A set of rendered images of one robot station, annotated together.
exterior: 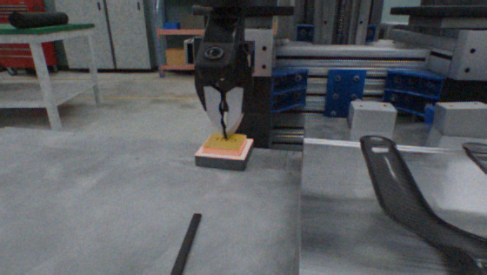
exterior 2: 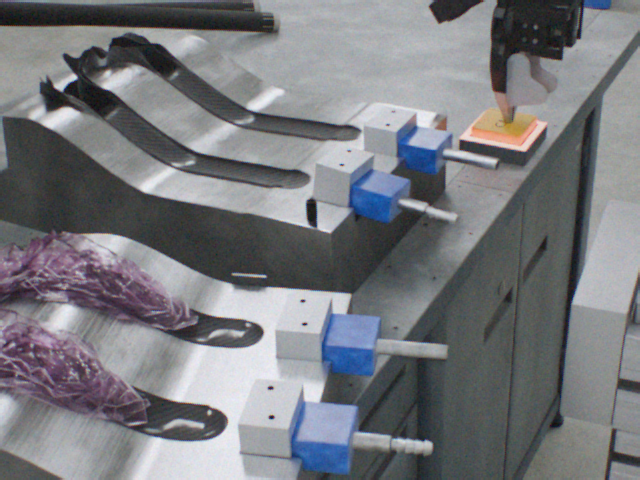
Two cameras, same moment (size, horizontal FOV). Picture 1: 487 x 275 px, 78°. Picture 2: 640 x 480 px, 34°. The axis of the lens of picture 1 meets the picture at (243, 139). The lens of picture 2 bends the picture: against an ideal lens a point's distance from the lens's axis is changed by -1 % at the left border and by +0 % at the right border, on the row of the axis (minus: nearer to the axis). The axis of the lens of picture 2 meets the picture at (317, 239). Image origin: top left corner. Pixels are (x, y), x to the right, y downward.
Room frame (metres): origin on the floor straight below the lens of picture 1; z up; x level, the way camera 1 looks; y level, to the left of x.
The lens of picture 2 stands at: (0.59, -1.07, 1.36)
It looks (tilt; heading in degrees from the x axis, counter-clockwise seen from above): 32 degrees down; 109
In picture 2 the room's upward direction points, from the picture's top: 3 degrees counter-clockwise
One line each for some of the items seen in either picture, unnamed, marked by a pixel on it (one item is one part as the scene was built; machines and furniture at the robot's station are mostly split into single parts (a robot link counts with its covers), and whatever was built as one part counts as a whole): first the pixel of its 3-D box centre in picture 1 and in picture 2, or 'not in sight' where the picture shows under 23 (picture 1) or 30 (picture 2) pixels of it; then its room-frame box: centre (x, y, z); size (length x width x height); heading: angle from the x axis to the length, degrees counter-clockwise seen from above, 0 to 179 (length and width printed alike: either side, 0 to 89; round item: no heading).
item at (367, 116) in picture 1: (363, 114); (434, 151); (0.42, -0.17, 0.89); 0.13 x 0.05 x 0.05; 168
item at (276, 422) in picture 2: not in sight; (339, 438); (0.43, -0.55, 0.86); 0.13 x 0.05 x 0.05; 6
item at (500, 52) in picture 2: (237, 84); (504, 52); (0.46, 0.01, 0.93); 0.05 x 0.02 x 0.09; 78
